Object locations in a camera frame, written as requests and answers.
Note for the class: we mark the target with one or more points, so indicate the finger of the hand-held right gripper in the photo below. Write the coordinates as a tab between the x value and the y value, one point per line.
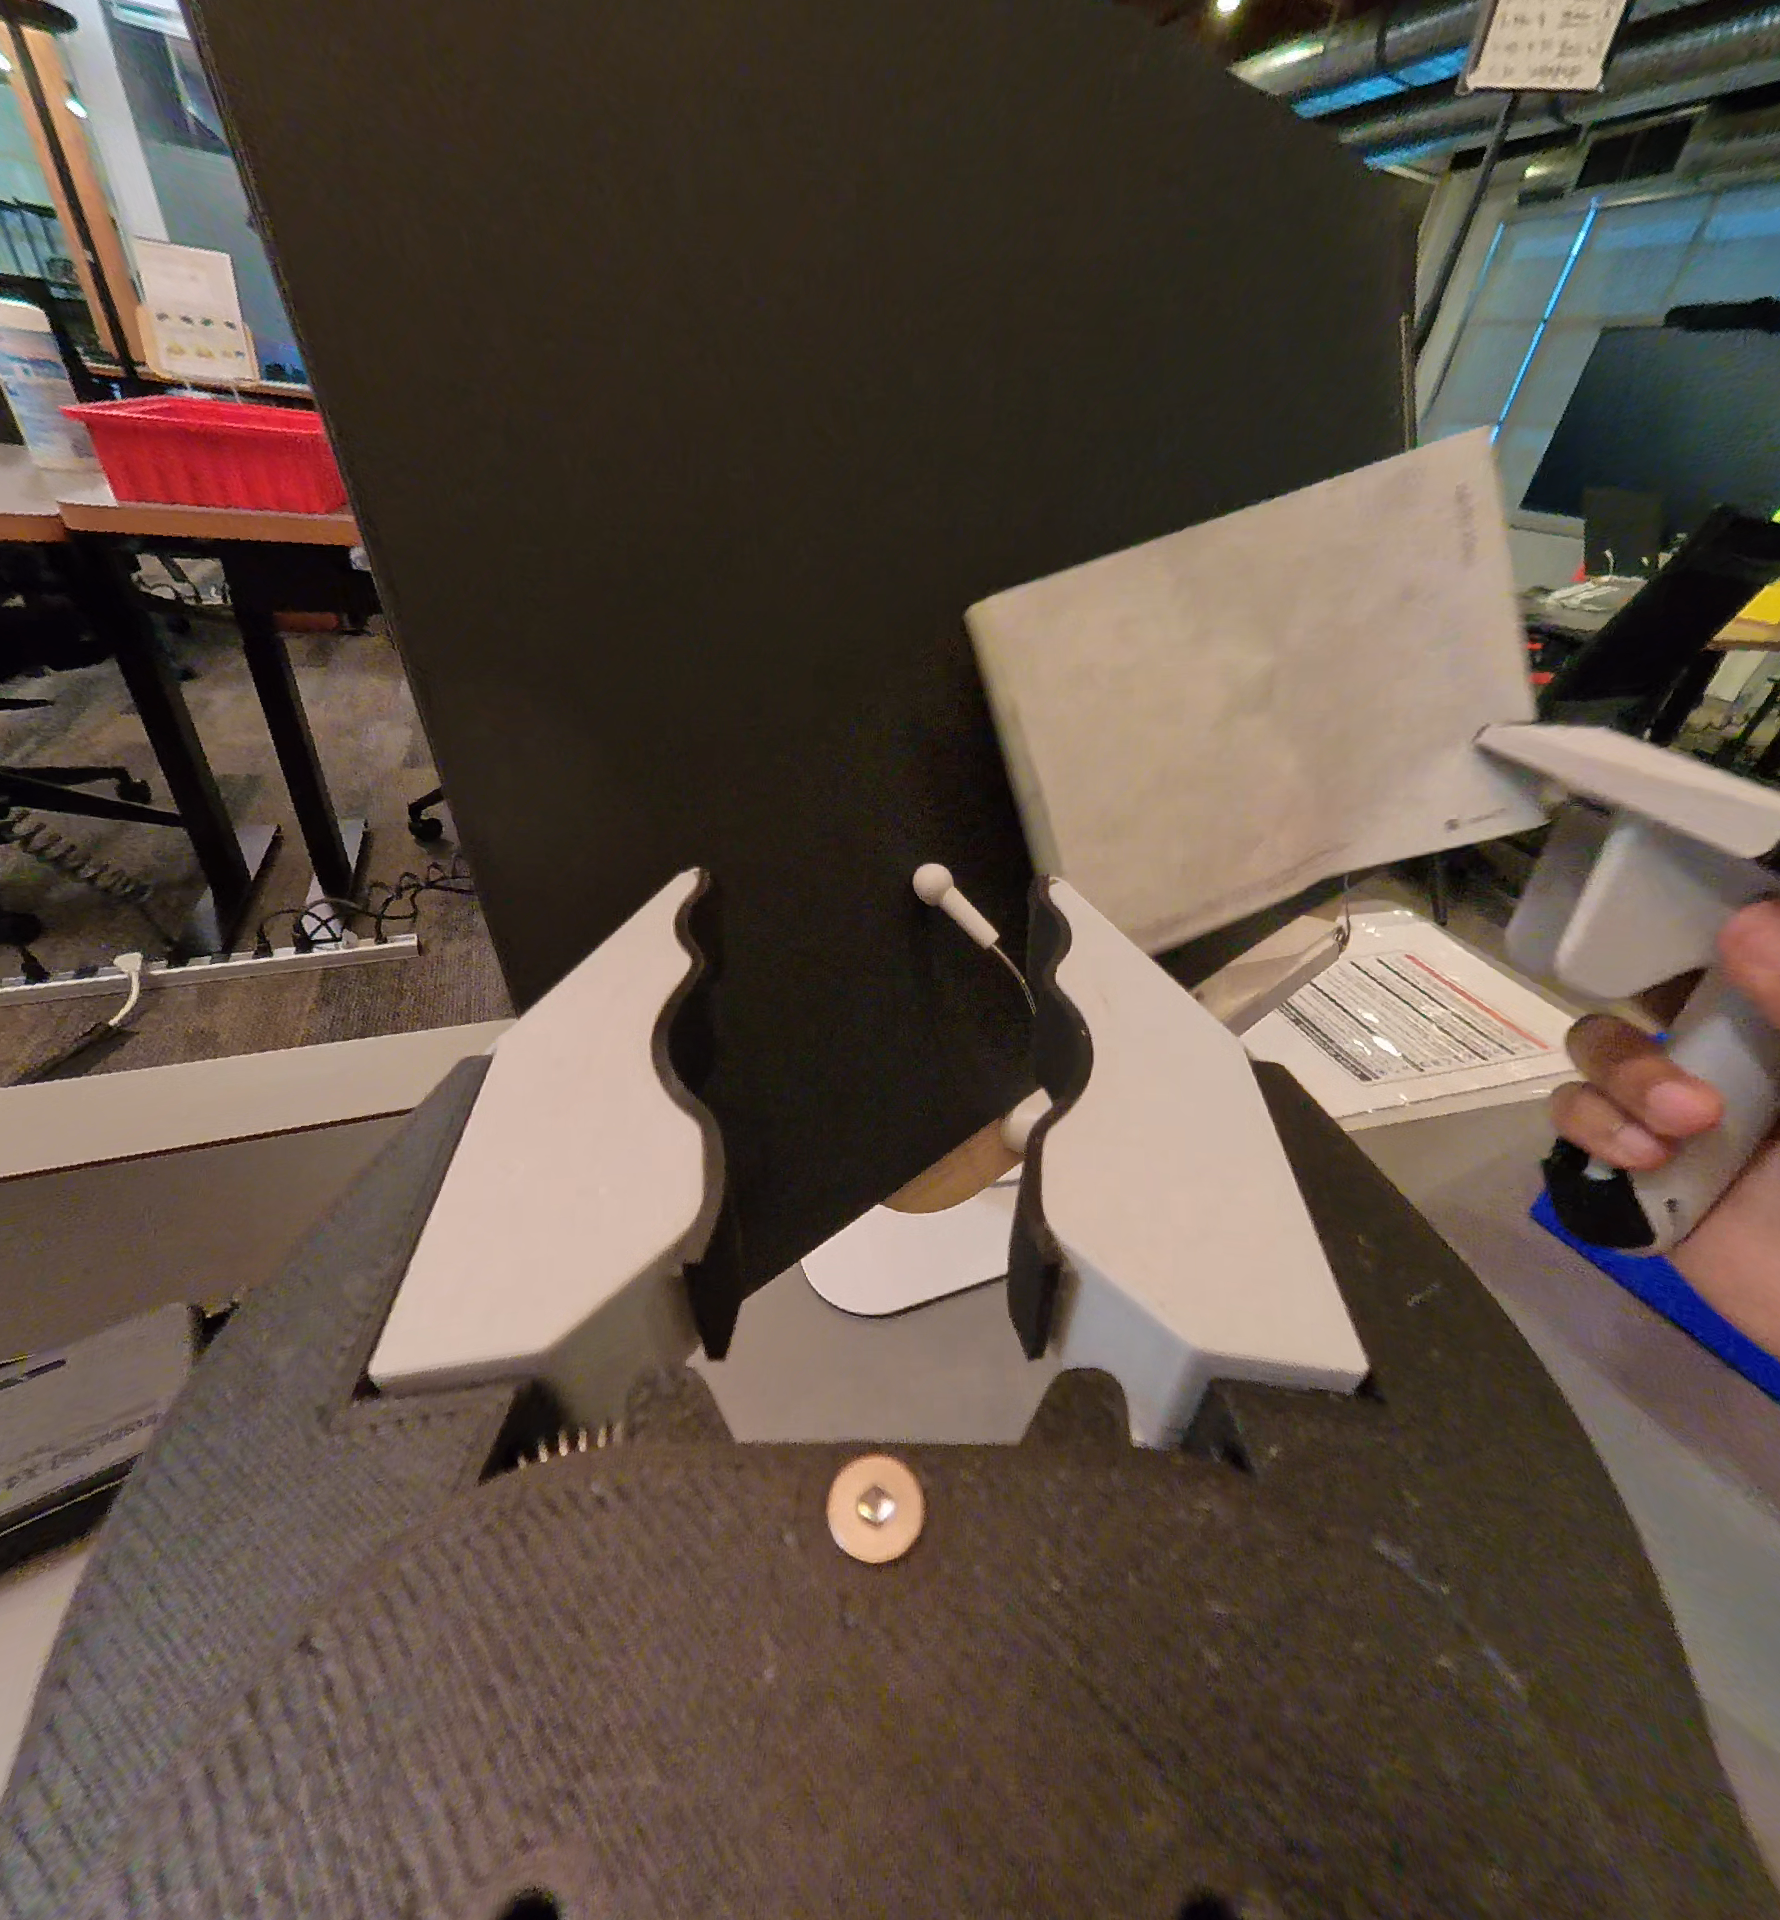
1659	785

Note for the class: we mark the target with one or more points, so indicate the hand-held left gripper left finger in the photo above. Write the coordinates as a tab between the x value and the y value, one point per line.
548	1203

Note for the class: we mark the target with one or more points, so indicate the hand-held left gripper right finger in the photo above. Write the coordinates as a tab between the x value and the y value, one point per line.
1204	1215

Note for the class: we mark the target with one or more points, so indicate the toy brick instruction booklet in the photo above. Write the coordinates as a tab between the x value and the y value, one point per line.
1250	691

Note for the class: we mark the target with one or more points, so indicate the black office chair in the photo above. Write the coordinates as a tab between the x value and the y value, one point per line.
1672	628

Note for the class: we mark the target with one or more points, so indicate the printed paper in acrylic holder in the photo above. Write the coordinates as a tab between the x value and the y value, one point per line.
1433	1018

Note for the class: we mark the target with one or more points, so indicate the white book stand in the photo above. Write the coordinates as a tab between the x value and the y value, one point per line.
905	1273

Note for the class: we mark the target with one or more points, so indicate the black monitor screen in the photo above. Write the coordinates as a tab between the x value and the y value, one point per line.
1672	421

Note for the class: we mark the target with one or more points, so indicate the white power strip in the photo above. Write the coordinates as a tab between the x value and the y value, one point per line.
226	965

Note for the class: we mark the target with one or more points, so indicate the black desk mat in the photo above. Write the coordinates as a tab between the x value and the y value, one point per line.
112	1232

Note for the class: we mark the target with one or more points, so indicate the blue plastic bin white label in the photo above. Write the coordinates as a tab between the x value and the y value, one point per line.
1733	1335

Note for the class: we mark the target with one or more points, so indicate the hanging paper sign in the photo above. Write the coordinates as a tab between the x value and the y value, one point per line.
1546	45

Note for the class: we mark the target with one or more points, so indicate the black panel board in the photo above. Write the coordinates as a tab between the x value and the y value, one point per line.
752	447

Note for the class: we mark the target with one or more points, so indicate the red plastic basket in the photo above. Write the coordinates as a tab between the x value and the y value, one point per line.
217	464

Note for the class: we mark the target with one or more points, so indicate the white wipes tub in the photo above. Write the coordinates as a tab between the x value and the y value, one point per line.
35	390

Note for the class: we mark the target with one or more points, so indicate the picture sign card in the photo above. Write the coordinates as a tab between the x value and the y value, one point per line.
192	310

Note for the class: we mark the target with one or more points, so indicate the black pole stand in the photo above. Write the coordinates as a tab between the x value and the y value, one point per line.
67	179

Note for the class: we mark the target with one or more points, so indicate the wooden desk dark frame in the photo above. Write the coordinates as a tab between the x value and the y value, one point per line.
206	523

